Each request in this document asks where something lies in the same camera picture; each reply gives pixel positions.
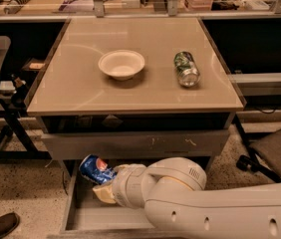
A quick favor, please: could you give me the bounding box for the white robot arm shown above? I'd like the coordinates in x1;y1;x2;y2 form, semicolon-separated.
94;157;281;239

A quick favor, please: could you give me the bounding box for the closed grey top drawer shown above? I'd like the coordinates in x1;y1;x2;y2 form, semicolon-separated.
42;129;229;160

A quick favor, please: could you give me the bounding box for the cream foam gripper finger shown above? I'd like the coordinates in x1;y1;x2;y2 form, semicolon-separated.
114;163;146;172
93;182;116;204

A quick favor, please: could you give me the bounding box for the blue pepsi can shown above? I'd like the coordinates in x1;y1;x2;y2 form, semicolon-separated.
79;154;117;185

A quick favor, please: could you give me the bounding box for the white paper bowl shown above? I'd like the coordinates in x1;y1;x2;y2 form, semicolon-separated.
98;50;144;81

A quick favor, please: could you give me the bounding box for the green soda can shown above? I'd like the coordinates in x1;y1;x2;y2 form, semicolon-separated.
173;51;200;88

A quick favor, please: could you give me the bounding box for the grey drawer cabinet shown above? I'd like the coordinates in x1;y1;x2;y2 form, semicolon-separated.
24;16;247;161

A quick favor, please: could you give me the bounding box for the brown office chair right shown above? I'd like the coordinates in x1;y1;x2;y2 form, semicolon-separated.
233;117;281;183

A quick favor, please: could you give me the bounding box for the small box on shelf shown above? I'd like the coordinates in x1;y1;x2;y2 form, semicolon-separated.
22;59;45;72

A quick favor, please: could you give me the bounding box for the white ribbed gripper body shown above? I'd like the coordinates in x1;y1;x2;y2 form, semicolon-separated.
112;167;145;209

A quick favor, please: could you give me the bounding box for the open grey middle drawer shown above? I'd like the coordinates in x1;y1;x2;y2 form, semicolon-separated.
46;157;214;239

